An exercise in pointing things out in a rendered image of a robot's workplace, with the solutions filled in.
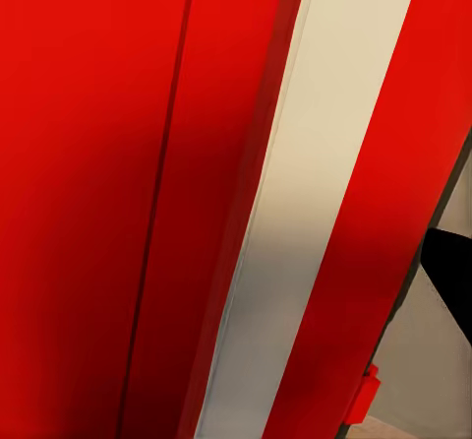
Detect radio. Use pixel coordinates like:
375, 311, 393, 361
0, 0, 472, 439

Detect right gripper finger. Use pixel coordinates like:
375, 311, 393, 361
420, 227, 472, 345

